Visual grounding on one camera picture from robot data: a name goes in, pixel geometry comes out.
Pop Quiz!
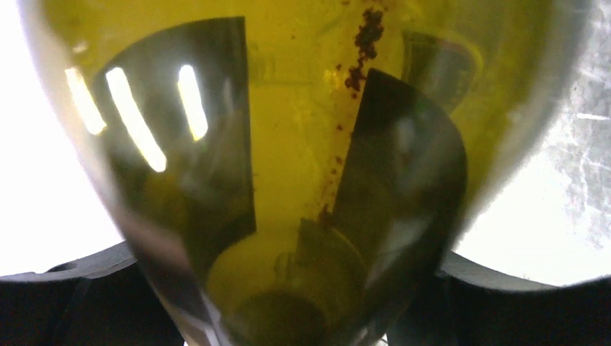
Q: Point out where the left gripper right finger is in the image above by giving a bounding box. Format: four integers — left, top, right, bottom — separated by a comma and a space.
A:
386, 252, 610, 345

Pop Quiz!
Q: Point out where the green wine bottle grey cap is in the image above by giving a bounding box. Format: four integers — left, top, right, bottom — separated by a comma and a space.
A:
17, 1, 581, 345

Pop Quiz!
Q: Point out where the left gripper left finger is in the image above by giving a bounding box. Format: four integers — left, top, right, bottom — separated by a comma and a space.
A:
1, 243, 184, 345

